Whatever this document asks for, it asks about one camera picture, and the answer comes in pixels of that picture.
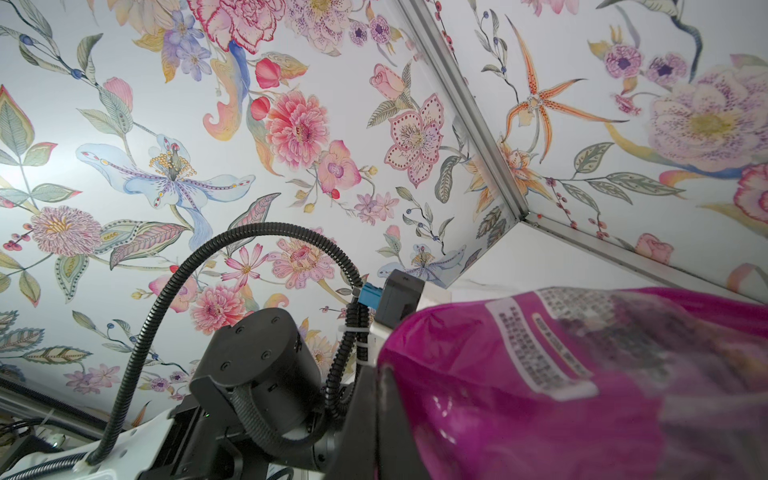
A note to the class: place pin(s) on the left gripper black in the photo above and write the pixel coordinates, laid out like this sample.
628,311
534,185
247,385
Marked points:
259,406

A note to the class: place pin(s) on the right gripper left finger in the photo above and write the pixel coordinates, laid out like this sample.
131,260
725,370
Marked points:
355,458

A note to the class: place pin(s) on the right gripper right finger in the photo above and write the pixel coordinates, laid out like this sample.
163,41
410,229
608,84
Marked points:
398,457

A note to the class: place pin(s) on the purple magenta snack bag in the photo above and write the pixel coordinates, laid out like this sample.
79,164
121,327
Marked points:
571,383

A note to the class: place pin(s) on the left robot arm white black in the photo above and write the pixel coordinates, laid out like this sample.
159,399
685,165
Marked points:
91,287

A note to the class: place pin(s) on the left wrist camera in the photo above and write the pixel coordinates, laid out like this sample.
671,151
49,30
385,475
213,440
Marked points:
402,295

